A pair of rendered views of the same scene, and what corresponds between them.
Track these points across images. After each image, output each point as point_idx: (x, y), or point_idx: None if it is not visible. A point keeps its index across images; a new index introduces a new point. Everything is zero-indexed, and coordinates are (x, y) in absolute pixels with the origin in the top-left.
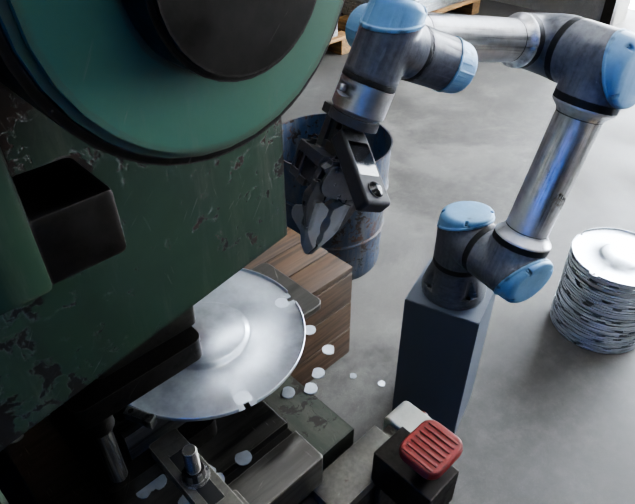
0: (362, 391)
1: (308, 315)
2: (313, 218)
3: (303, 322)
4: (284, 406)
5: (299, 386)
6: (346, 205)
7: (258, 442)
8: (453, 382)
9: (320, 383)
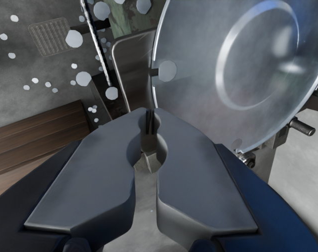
0: None
1: (140, 31)
2: (214, 166)
3: (168, 6)
4: None
5: (128, 6)
6: (47, 227)
7: None
8: None
9: (24, 112)
